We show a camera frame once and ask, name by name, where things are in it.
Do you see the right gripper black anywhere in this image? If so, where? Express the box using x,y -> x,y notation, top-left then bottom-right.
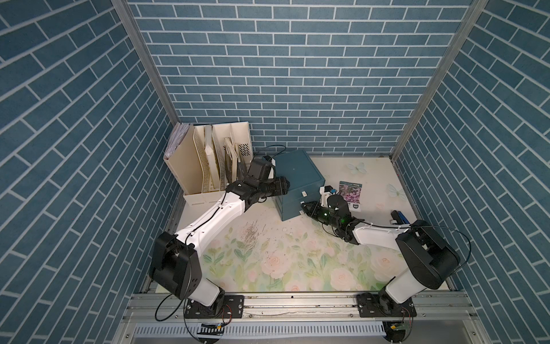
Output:
301,201 -> 340,231

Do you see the teal drawer cabinet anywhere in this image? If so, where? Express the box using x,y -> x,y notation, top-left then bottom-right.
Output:
273,150 -> 325,222

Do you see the purple flower seed bag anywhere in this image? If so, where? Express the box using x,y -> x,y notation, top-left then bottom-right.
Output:
339,181 -> 362,212

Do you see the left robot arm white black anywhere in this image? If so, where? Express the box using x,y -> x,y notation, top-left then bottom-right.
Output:
149,176 -> 290,316

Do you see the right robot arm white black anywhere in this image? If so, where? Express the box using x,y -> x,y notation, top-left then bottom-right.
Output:
301,194 -> 461,318

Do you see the white file organizer rack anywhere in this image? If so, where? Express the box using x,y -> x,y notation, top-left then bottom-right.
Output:
184,122 -> 253,206

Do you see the floral table mat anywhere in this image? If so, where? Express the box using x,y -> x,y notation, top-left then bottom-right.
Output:
201,157 -> 416,292

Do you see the white book in rack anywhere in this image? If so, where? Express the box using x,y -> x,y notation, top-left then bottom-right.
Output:
204,126 -> 221,190

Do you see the blue black tool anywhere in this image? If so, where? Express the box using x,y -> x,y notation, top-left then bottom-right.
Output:
390,210 -> 410,225

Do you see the beige folder with papers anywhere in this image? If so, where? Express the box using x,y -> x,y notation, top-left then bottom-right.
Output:
163,123 -> 203,194

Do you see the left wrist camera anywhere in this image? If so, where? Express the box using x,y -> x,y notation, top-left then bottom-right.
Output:
245,156 -> 274,184

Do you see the aluminium mounting rail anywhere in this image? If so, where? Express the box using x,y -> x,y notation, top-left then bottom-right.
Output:
121,290 -> 478,324

